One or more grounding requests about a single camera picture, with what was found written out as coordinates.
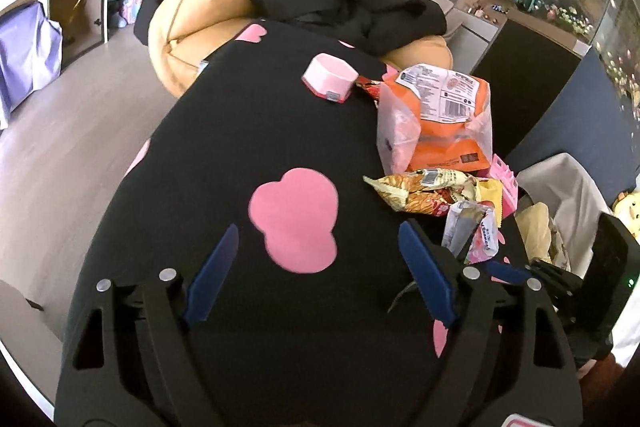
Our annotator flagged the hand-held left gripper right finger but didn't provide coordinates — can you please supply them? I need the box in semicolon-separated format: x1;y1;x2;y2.
398;219;583;427

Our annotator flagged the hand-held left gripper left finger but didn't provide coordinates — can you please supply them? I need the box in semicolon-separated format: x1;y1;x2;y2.
55;223;241;427

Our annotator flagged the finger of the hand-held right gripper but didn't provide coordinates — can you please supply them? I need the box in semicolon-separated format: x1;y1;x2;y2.
484;258;543;288

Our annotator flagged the white silver wrapper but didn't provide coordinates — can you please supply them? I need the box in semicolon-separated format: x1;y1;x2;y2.
442;201;501;264

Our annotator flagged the small yellow wrapper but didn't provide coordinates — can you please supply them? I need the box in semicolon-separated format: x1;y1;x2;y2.
475;178;502;228

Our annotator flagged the yellow snack packet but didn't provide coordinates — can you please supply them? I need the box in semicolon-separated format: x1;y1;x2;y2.
362;168;481;215

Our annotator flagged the bin with white bag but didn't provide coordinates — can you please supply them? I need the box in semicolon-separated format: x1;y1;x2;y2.
515;152;640;365

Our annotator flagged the orange snack bag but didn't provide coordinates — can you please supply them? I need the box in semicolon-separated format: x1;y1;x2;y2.
376;63;493;175

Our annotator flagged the red foil wrapper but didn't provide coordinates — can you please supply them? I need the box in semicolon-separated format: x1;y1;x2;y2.
355;76;386;102

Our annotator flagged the person's right forearm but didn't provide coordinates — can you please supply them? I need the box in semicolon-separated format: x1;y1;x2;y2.
575;352;626;380

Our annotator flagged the pale yellow paper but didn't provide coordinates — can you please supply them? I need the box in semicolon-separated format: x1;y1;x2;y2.
515;202;571;273

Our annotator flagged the yellow plush toy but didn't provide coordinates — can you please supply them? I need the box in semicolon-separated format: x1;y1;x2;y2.
612;189;640;240

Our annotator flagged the dark blue panel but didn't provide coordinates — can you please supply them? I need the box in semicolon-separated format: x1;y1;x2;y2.
505;47;640;208

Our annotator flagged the black blanket with pink print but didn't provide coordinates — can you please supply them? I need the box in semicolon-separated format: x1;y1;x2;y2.
52;19;531;427

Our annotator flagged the black cabinet panel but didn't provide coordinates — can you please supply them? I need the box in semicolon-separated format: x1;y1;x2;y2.
472;19;583;158

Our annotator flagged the small pink box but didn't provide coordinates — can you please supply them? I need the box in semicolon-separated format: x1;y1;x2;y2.
301;53;360;104

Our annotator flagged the white low cabinet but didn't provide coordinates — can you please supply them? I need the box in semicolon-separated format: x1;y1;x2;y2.
445;0;531;60

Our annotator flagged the tan beanbag sofa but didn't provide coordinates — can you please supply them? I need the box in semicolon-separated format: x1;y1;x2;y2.
147;0;453;100

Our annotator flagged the purple bag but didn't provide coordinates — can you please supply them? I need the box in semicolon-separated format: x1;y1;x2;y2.
0;2;63;118

